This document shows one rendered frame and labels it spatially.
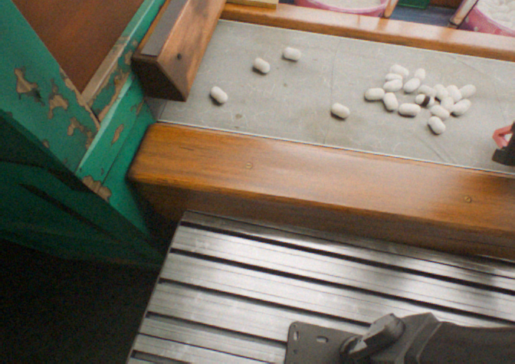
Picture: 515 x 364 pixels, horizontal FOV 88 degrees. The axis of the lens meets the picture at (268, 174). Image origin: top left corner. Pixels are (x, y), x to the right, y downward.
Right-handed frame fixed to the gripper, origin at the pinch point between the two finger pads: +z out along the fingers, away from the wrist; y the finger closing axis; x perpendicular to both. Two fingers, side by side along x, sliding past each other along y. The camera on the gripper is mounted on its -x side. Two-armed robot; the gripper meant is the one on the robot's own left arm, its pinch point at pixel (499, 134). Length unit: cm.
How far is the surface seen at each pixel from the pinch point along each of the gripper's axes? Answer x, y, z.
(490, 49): -15.5, -4.5, 17.6
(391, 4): -21.3, 17.4, 20.2
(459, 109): -2.9, 5.6, 3.6
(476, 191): 7.6, 7.4, -9.9
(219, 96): 0.7, 47.8, -0.6
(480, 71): -10.8, -3.0, 15.4
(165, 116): 5, 56, -3
